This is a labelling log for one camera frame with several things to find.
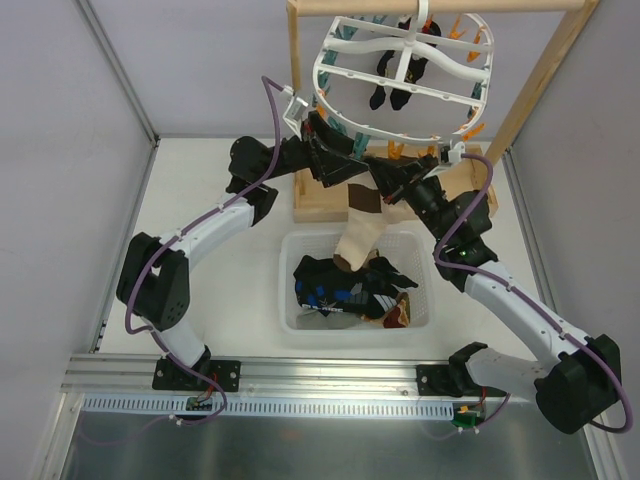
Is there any white plastic sock hanger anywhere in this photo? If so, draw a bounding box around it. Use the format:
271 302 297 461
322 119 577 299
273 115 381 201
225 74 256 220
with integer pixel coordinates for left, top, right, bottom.
313 1 495 145

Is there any beige brown patterned sock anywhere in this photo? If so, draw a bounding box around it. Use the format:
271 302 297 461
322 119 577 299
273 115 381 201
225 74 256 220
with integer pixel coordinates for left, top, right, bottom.
383 157 422 223

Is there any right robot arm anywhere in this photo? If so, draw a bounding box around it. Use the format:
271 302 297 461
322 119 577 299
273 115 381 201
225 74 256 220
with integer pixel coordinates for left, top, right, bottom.
368 157 634 434

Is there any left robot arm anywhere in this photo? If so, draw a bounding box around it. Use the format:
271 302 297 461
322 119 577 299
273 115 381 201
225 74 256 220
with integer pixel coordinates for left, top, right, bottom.
116 112 367 390

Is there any wooden hanger stand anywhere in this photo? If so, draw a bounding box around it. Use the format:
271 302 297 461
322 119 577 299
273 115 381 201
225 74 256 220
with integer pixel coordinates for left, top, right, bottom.
284 0 601 224

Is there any orange clothespin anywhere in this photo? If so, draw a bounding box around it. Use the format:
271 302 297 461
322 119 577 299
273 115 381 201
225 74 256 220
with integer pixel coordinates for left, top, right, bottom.
447 14 476 40
387 140 405 160

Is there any teal clothespin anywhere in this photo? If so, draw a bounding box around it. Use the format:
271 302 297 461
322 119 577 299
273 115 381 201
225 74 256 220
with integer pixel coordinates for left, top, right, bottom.
350 132 370 160
316 71 330 96

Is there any white plastic laundry basket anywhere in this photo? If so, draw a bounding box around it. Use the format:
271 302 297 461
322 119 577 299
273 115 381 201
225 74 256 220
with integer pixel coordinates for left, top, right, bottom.
278 228 436 348

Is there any black sock with label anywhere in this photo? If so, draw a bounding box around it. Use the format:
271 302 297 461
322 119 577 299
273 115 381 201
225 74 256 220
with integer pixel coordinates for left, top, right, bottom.
343 256 419 320

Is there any black blue patterned sock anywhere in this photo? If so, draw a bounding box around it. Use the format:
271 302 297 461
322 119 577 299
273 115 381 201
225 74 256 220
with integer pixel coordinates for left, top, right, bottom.
293 255 358 316

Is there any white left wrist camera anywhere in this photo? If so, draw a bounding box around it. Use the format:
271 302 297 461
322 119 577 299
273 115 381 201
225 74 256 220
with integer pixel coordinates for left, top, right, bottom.
280 85 309 135

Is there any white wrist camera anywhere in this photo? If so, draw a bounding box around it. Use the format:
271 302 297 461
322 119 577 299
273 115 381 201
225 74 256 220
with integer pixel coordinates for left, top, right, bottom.
280 85 309 135
439 141 466 169

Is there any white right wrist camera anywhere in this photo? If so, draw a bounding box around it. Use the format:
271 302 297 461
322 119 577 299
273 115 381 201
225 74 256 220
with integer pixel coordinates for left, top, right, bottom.
439 141 466 169

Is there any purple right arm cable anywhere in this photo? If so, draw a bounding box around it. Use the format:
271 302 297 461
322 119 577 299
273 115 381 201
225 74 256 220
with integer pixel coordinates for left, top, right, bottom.
432 152 631 434

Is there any white slotted cable duct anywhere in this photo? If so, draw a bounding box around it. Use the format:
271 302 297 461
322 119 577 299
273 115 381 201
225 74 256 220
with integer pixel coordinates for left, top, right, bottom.
82 394 454 421

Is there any aluminium mounting rail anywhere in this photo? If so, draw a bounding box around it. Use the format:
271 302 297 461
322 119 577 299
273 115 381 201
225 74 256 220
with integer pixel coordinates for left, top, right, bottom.
60 354 429 400

